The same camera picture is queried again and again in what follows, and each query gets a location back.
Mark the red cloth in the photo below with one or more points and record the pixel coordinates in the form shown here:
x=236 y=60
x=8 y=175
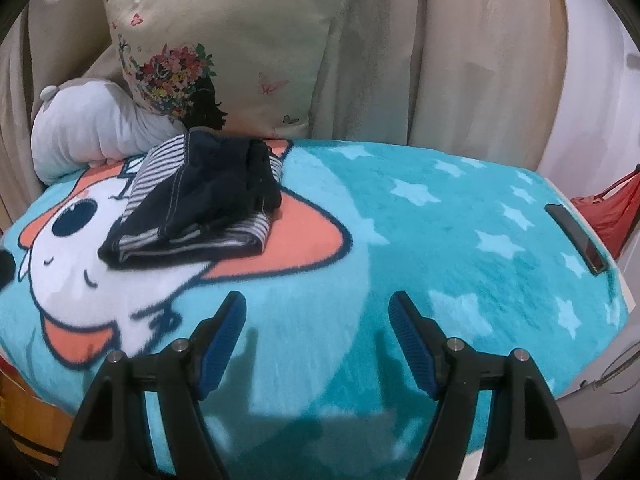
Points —
x=607 y=212

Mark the grey plush toy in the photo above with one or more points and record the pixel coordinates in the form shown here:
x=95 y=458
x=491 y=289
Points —
x=95 y=125

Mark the cream floral pillow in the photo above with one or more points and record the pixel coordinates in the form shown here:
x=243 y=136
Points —
x=230 y=45

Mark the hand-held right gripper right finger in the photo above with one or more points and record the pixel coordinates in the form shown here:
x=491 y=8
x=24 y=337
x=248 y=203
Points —
x=411 y=341

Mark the black smartphone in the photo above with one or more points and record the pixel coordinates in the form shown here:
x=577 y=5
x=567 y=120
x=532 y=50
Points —
x=576 y=237

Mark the dark striped pants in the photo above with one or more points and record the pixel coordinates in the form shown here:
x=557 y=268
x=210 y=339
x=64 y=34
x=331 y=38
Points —
x=200 y=195

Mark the wooden bed frame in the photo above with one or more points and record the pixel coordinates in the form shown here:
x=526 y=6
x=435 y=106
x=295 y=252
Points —
x=30 y=420

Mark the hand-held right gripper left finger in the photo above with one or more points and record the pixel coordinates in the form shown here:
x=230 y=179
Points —
x=223 y=346

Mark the teal printed cartoon blanket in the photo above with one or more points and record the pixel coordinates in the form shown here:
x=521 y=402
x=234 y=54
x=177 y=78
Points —
x=380 y=260

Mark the beige curtain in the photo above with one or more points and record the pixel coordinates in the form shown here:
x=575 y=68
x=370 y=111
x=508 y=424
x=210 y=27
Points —
x=450 y=50

